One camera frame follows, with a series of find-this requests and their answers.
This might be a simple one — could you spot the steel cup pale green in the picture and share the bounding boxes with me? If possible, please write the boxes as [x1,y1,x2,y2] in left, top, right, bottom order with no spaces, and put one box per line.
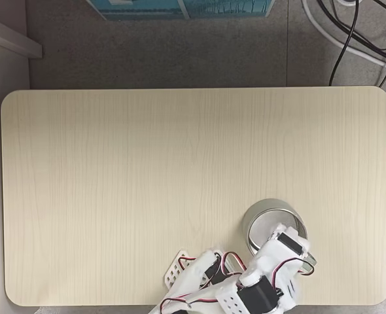
[241,198,319,277]

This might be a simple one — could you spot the teal printed box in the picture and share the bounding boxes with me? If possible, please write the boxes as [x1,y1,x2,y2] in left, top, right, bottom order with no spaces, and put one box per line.
[87,0,276,21]

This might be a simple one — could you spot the white shelf board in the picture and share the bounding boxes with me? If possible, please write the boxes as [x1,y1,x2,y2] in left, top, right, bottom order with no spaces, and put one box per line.
[0,14,44,60]

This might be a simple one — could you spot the red black servo wire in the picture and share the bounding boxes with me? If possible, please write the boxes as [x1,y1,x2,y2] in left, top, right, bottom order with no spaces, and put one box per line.
[219,251,248,274]

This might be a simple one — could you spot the white cable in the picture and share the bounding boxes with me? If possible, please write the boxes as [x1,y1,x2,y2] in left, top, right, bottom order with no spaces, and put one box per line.
[301,0,386,65]

